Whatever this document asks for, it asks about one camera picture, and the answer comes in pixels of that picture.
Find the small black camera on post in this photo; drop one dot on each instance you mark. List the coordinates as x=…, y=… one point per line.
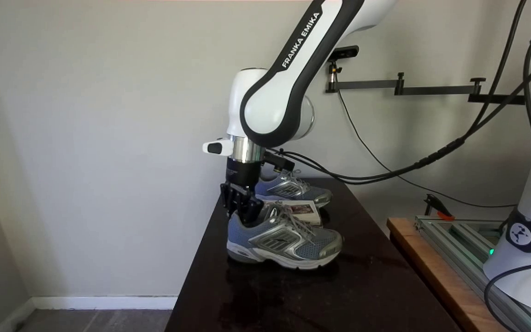
x=343, y=53

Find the aluminium frame rails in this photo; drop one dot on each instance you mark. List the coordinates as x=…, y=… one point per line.
x=461, y=247

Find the red black clamp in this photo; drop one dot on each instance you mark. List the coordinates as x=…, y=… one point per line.
x=437, y=206

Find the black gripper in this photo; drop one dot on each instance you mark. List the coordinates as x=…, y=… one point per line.
x=244, y=176

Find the blue grey running shoe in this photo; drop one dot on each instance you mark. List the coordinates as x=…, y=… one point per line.
x=293, y=191
x=284, y=243

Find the white black Franka robot arm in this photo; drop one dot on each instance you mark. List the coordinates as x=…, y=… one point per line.
x=277, y=112

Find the white baseboard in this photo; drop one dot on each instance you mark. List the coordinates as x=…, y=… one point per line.
x=105, y=304

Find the wooden platform board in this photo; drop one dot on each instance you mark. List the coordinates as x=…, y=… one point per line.
x=437, y=278

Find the black wall mounted rail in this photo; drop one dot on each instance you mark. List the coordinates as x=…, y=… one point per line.
x=424, y=90

